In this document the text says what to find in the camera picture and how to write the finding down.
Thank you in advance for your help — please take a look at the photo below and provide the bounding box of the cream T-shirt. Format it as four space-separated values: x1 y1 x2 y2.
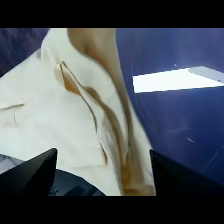
0 28 158 197

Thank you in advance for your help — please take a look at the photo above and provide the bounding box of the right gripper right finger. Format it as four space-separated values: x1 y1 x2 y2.
149 149 224 197

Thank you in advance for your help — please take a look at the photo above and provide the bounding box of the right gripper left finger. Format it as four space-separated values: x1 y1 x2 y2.
0 147 59 197

